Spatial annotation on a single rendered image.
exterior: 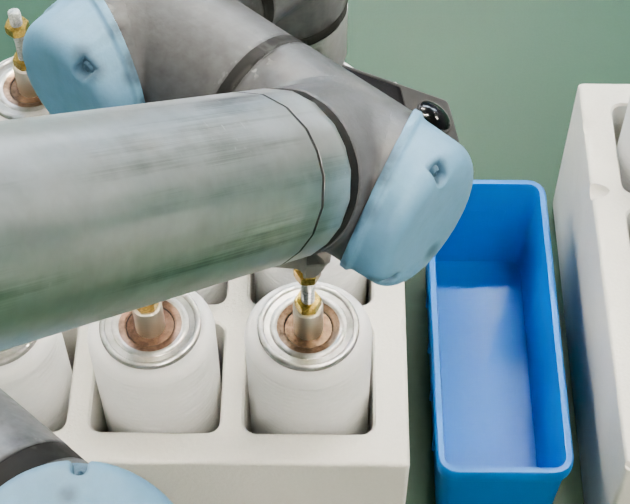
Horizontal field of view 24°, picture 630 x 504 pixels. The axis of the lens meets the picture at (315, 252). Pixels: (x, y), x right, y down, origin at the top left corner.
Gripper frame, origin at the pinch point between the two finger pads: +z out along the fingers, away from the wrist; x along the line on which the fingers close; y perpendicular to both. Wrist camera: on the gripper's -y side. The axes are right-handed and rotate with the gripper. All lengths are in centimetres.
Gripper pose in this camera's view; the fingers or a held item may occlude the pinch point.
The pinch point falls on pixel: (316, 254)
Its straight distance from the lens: 100.7
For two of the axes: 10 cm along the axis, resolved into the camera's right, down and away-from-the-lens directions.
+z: 0.0, 5.9, 8.1
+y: -10.0, 0.8, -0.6
